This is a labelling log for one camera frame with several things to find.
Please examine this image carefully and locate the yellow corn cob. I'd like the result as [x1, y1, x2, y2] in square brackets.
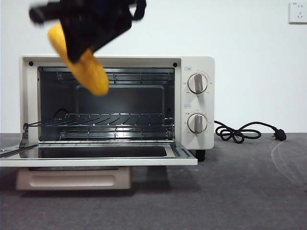
[47, 23, 110, 97]

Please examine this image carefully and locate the oven door with glass window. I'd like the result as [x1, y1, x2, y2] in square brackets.
[0, 140, 199, 191]

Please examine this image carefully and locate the metal wire oven rack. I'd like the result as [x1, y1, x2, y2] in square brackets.
[24, 113, 175, 127]

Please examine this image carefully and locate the oven temperature knob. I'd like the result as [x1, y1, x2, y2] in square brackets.
[187, 73, 208, 94]

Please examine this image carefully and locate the white wall socket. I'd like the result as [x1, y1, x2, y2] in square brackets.
[288, 1, 307, 24]

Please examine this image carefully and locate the white Toshiba toaster oven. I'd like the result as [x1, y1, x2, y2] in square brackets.
[19, 54, 215, 161]

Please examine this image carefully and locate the metal heating element guard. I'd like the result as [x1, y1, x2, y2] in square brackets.
[57, 70, 169, 83]
[59, 126, 174, 141]

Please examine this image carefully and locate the oven timer knob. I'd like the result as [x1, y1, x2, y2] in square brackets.
[187, 114, 208, 134]

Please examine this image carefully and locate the black power cable with plug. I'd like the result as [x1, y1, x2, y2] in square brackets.
[213, 120, 287, 144]

